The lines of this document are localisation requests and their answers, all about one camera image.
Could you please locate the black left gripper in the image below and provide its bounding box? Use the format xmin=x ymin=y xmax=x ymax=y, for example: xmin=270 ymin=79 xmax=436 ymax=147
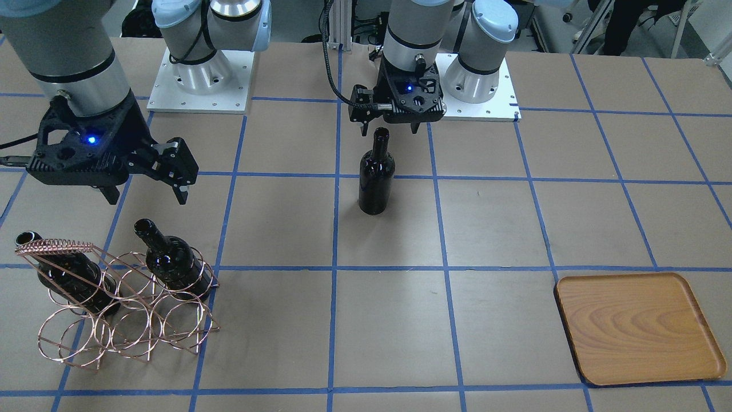
xmin=349 ymin=58 xmax=446 ymax=136

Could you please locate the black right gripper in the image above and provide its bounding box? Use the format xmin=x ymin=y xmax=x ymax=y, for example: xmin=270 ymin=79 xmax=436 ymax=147
xmin=26 ymin=97 xmax=198 ymax=204

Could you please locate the dark wine bottle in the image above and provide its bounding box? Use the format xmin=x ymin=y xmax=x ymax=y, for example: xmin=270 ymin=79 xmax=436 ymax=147
xmin=134 ymin=219 xmax=211 ymax=302
xmin=358 ymin=127 xmax=395 ymax=215
xmin=15 ymin=231 xmax=120 ymax=316

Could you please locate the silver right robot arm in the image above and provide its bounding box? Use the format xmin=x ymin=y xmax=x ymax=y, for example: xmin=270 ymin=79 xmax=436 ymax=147
xmin=2 ymin=1 xmax=272 ymax=204

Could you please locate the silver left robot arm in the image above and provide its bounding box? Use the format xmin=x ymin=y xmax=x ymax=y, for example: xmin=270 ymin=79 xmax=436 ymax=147
xmin=348 ymin=1 xmax=520 ymax=136

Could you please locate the wooden tray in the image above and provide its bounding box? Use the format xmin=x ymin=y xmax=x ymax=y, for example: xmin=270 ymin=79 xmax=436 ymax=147
xmin=555 ymin=273 xmax=729 ymax=386

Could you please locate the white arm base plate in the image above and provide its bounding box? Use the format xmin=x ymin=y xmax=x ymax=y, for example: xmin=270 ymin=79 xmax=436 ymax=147
xmin=436 ymin=54 xmax=522 ymax=122
xmin=147 ymin=50 xmax=258 ymax=114

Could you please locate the copper wire wine basket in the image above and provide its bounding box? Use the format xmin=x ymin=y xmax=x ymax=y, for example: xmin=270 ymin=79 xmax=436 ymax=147
xmin=37 ymin=240 xmax=221 ymax=370

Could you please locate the aluminium frame post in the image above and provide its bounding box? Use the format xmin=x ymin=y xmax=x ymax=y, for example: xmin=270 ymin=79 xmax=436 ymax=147
xmin=331 ymin=0 xmax=355 ymax=54

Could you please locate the black braided cable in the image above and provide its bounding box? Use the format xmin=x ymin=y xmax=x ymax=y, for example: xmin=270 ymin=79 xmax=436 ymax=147
xmin=320 ymin=0 xmax=358 ymax=106

